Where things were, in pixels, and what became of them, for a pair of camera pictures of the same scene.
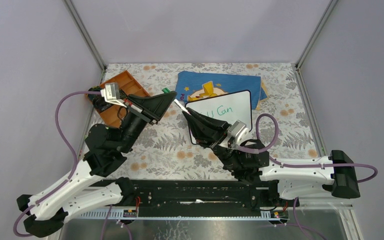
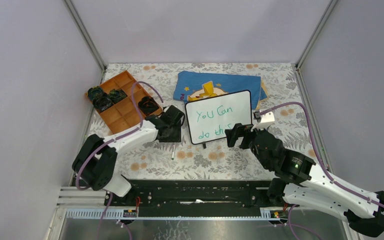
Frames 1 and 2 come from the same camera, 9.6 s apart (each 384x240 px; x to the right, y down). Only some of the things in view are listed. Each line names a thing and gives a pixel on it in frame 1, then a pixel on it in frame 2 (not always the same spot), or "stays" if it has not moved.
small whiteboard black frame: x=229 y=108 stays
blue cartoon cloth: x=191 y=86 stays
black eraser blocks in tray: x=98 y=101 stays
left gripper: x=151 y=109 -> x=176 y=138
